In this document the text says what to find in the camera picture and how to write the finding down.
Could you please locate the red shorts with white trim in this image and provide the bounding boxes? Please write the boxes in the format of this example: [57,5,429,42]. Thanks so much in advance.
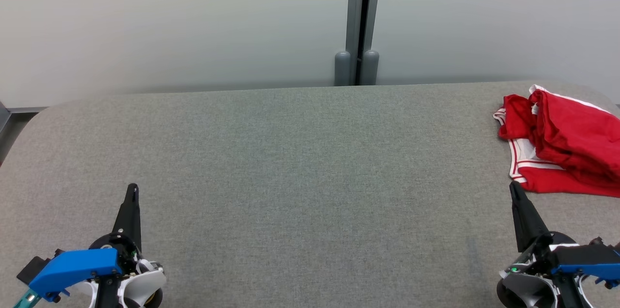
[528,84,620,185]

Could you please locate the teal left camera cable plug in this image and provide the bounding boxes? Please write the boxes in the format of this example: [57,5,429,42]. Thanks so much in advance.
[14,289,42,308]

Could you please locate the red jersey with white sleeves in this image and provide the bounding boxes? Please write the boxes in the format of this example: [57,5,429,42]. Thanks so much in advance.
[493,95,620,198]

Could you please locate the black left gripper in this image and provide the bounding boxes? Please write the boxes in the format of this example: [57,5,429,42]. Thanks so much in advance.
[90,183,167,308]

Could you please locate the grey partition post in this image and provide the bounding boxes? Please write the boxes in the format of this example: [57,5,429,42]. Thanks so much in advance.
[334,0,384,86]

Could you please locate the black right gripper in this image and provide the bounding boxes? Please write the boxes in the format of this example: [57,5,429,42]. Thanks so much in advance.
[496,181,589,308]

